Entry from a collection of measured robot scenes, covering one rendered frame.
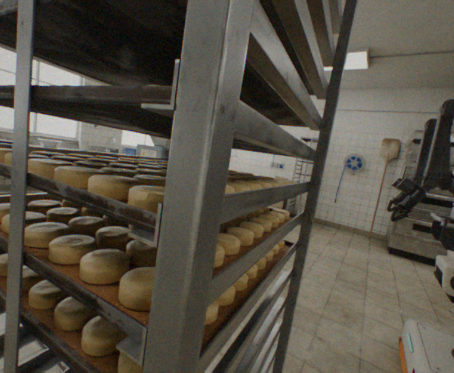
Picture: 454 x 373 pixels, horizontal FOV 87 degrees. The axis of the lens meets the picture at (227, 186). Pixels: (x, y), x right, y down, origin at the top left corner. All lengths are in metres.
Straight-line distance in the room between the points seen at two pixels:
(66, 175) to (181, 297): 0.20
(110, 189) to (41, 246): 0.16
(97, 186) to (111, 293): 0.11
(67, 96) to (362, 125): 5.79
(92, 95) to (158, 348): 0.20
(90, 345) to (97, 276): 0.09
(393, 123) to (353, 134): 0.72
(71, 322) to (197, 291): 0.24
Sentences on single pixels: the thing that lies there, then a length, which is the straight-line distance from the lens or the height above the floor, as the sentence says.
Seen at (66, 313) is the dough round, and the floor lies 0.97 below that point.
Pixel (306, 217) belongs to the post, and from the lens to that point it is 0.75.
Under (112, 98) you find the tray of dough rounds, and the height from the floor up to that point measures 1.22.
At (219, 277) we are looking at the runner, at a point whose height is 1.06.
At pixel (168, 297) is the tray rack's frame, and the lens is 0.18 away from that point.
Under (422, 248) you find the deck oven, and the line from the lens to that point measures 4.96.
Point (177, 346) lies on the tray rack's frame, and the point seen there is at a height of 1.07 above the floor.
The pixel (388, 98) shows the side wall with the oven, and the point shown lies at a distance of 6.02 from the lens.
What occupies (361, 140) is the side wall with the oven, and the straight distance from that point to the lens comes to 5.87.
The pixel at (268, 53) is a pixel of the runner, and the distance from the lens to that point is 0.30.
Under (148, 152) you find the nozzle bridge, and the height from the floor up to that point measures 1.11.
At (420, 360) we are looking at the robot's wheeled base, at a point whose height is 0.27.
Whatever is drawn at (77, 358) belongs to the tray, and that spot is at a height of 0.95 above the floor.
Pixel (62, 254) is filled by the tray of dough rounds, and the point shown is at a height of 1.06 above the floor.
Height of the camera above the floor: 1.19
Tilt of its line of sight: 7 degrees down
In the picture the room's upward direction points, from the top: 9 degrees clockwise
